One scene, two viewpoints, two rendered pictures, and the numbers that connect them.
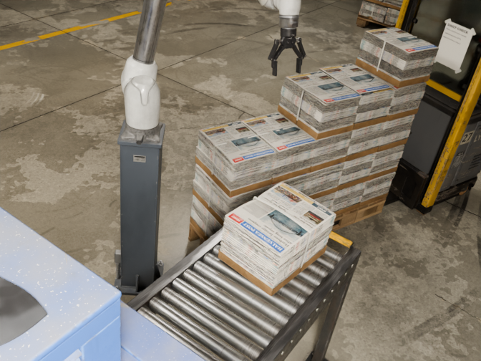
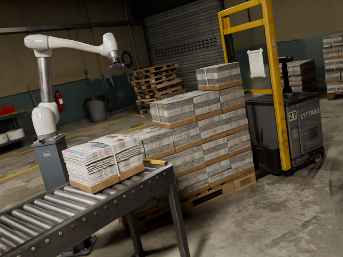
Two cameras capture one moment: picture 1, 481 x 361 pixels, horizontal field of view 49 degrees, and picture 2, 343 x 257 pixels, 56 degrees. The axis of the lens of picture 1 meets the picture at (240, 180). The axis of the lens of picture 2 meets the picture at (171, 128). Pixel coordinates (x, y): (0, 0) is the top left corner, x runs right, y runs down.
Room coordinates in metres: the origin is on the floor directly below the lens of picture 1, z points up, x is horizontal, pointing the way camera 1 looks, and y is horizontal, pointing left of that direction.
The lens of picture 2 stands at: (-0.09, -1.06, 1.45)
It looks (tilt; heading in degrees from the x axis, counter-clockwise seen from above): 12 degrees down; 13
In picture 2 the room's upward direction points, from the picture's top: 11 degrees counter-clockwise
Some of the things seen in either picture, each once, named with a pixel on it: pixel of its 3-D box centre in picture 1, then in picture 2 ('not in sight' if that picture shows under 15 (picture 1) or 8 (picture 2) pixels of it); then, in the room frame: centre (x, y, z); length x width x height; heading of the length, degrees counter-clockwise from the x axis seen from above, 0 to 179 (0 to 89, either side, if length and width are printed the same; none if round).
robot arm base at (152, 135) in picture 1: (142, 129); (46, 136); (2.15, 0.50, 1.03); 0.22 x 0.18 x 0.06; 7
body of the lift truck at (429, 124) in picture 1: (435, 137); (283, 128); (3.76, -1.48, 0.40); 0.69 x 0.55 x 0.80; 39
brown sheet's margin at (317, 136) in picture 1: (314, 117); (173, 121); (2.88, -0.39, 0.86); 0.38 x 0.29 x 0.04; 39
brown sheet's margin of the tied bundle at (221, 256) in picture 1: (256, 263); (91, 180); (1.57, -0.12, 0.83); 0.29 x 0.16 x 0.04; 53
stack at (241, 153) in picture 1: (285, 181); (170, 168); (2.79, -0.29, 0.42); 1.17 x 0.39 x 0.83; 129
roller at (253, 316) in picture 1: (230, 302); (66, 204); (1.39, -0.03, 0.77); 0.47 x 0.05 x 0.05; 60
